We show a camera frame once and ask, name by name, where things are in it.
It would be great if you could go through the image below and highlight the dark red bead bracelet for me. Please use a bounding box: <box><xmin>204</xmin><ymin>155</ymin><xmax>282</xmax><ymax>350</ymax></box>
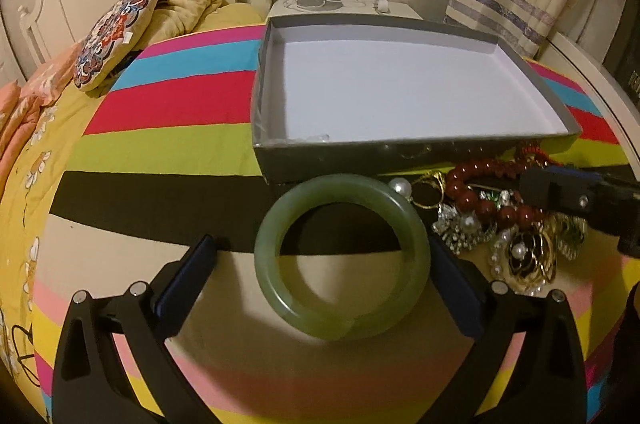
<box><xmin>444</xmin><ymin>145</ymin><xmax>564</xmax><ymax>231</ymax></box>

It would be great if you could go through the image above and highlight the gold rings cluster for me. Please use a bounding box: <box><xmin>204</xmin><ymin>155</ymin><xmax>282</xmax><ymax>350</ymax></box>
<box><xmin>411</xmin><ymin>171</ymin><xmax>446</xmax><ymax>210</ymax></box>

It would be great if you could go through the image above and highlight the green jade bangle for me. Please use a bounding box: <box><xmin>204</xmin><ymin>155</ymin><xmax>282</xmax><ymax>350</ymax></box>
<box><xmin>254</xmin><ymin>174</ymin><xmax>432</xmax><ymax>342</ymax></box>

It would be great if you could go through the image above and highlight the silver pearl brooch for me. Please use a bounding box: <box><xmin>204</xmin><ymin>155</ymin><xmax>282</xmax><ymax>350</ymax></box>
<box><xmin>432</xmin><ymin>203</ymin><xmax>482</xmax><ymax>255</ymax></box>

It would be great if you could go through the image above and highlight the white window sill ledge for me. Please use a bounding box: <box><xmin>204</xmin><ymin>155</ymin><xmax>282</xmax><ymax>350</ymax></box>
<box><xmin>538</xmin><ymin>32</ymin><xmax>639</xmax><ymax>153</ymax></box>

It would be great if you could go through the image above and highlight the loose pearl earring right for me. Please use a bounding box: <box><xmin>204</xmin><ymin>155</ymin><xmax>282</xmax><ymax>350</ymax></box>
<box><xmin>388</xmin><ymin>177</ymin><xmax>412</xmax><ymax>200</ymax></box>

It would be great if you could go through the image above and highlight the yellow floral bedspread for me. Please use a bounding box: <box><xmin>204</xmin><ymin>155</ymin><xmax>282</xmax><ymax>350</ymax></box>
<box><xmin>1</xmin><ymin>3</ymin><xmax>270</xmax><ymax>420</ymax></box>

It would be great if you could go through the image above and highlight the grey shallow cardboard tray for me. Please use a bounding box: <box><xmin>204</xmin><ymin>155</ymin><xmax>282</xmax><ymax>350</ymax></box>
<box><xmin>250</xmin><ymin>14</ymin><xmax>582</xmax><ymax>183</ymax></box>

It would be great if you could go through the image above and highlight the white bedside table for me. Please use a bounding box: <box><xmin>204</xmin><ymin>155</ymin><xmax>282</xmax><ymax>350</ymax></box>
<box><xmin>267</xmin><ymin>0</ymin><xmax>422</xmax><ymax>20</ymax></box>

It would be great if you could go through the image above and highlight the colourful striped cloth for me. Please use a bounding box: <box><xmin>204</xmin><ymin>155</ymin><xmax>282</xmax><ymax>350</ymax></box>
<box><xmin>32</xmin><ymin>15</ymin><xmax>639</xmax><ymax>423</ymax></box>

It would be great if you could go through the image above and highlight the round patterned cushion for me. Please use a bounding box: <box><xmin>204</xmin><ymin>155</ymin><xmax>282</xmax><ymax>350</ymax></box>
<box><xmin>74</xmin><ymin>0</ymin><xmax>158</xmax><ymax>92</ymax></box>

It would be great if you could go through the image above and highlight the tan blanket at headboard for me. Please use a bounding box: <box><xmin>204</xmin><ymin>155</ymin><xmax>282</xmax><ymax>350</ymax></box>
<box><xmin>134</xmin><ymin>0</ymin><xmax>229</xmax><ymax>51</ymax></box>

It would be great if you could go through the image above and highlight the black cable on bed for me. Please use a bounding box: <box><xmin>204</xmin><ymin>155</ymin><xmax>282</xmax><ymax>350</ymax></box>
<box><xmin>8</xmin><ymin>322</ymin><xmax>44</xmax><ymax>387</ymax></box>

